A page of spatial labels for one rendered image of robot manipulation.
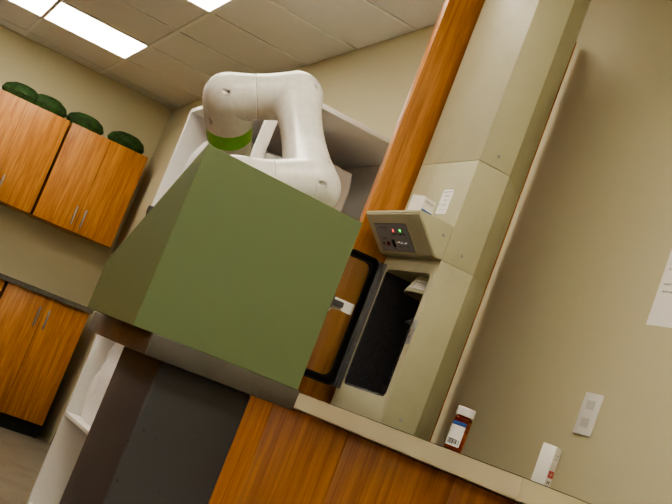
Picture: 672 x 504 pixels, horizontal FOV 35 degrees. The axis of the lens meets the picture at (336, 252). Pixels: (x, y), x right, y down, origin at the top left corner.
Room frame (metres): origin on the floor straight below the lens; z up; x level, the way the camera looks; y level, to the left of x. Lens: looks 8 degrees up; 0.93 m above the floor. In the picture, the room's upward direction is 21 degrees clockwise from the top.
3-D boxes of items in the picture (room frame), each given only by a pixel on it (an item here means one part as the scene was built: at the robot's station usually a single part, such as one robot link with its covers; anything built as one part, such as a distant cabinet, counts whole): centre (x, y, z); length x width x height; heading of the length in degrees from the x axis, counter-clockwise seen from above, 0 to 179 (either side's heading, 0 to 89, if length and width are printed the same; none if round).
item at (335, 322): (3.07, 0.01, 1.19); 0.30 x 0.01 x 0.40; 106
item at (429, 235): (2.96, -0.16, 1.46); 0.32 x 0.11 x 0.10; 24
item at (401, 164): (3.25, -0.26, 1.64); 0.49 x 0.03 x 1.40; 114
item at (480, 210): (3.03, -0.32, 1.33); 0.32 x 0.25 x 0.77; 24
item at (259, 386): (2.07, 0.19, 0.92); 0.32 x 0.32 x 0.04; 30
